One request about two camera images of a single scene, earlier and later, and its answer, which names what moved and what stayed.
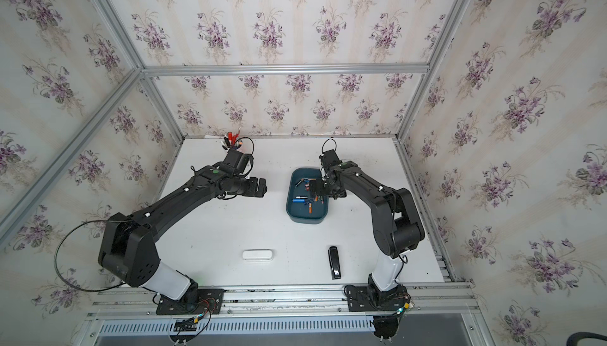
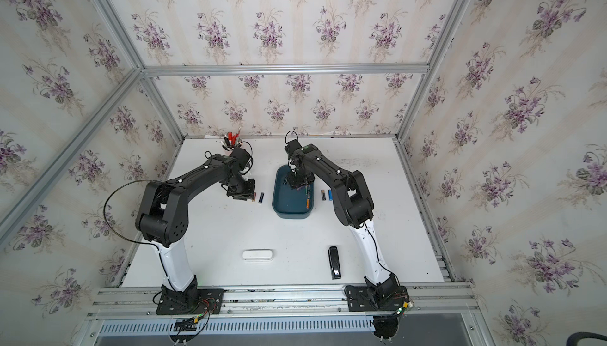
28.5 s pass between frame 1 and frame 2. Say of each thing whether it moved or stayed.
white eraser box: stayed
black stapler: stayed
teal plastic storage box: moved
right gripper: moved
